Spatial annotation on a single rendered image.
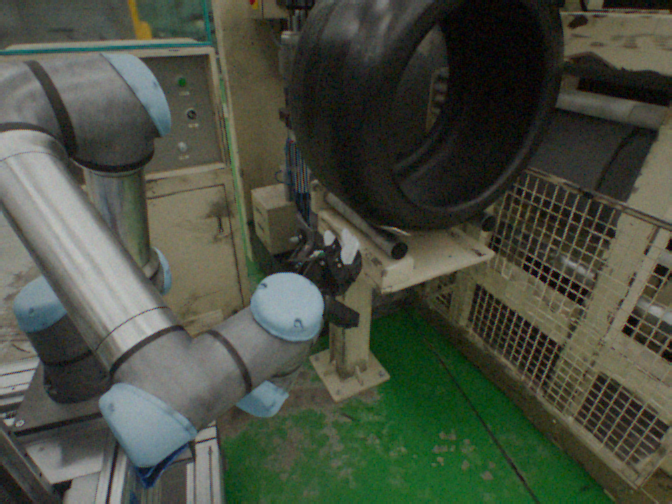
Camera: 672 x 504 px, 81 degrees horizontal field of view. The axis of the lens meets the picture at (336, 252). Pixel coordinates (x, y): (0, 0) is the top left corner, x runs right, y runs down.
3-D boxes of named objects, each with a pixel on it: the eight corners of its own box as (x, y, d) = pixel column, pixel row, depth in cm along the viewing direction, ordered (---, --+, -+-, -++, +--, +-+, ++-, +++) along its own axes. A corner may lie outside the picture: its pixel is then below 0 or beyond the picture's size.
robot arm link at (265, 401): (282, 404, 44) (271, 430, 50) (321, 330, 52) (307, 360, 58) (221, 371, 44) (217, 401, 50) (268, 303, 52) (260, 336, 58)
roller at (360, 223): (339, 199, 119) (326, 205, 118) (337, 186, 116) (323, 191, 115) (409, 255, 93) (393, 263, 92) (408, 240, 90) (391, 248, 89)
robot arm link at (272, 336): (260, 365, 34) (247, 412, 42) (344, 302, 42) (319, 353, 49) (207, 304, 37) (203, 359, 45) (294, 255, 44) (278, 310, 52)
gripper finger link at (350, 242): (358, 212, 70) (340, 243, 64) (370, 239, 73) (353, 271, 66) (343, 215, 72) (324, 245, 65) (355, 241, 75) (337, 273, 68)
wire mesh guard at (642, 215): (422, 298, 171) (447, 136, 133) (425, 296, 171) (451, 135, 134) (636, 491, 104) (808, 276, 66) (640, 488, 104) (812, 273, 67)
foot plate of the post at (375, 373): (308, 358, 181) (308, 352, 179) (359, 338, 192) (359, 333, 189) (335, 403, 161) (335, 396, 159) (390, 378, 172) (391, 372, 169)
